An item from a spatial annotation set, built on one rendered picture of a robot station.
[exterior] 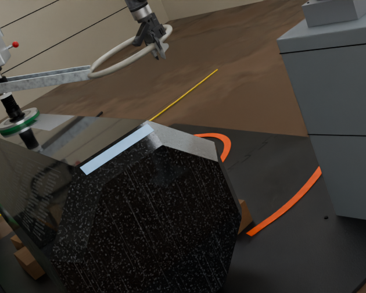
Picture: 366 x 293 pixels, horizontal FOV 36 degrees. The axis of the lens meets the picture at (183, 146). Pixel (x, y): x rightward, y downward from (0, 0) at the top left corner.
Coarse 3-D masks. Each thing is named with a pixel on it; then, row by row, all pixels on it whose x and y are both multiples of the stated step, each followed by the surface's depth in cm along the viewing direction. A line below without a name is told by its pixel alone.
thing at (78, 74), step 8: (48, 72) 285; (56, 72) 286; (64, 72) 287; (72, 72) 276; (80, 72) 277; (88, 72) 278; (8, 80) 284; (16, 80) 274; (24, 80) 274; (32, 80) 275; (40, 80) 275; (48, 80) 276; (56, 80) 276; (64, 80) 277; (72, 80) 278; (80, 80) 278; (0, 88) 274; (8, 88) 274; (16, 88) 275; (24, 88) 275; (32, 88) 276
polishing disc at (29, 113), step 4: (32, 108) 291; (36, 108) 287; (24, 112) 290; (28, 112) 286; (32, 112) 283; (36, 112) 283; (24, 116) 281; (28, 116) 278; (32, 116) 280; (4, 120) 292; (8, 120) 288; (16, 120) 280; (20, 120) 277; (24, 120) 277; (0, 124) 287; (4, 124) 283; (8, 124) 279; (12, 124) 276; (16, 124) 276; (0, 128) 280; (4, 128) 278; (8, 128) 277
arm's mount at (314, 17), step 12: (312, 0) 214; (324, 0) 207; (336, 0) 201; (348, 0) 198; (360, 0) 200; (312, 12) 211; (324, 12) 208; (336, 12) 204; (348, 12) 201; (360, 12) 200; (312, 24) 214
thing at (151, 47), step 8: (168, 32) 272; (128, 40) 303; (120, 48) 303; (144, 48) 262; (152, 48) 263; (104, 56) 300; (136, 56) 260; (96, 64) 294; (120, 64) 261; (128, 64) 261; (96, 72) 269; (104, 72) 265; (112, 72) 264
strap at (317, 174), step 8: (200, 136) 393; (208, 136) 388; (216, 136) 382; (224, 136) 377; (224, 144) 365; (224, 152) 353; (312, 176) 285; (312, 184) 278; (304, 192) 274; (296, 200) 271; (280, 208) 270; (288, 208) 268; (272, 216) 267; (264, 224) 263; (248, 232) 263; (256, 232) 260
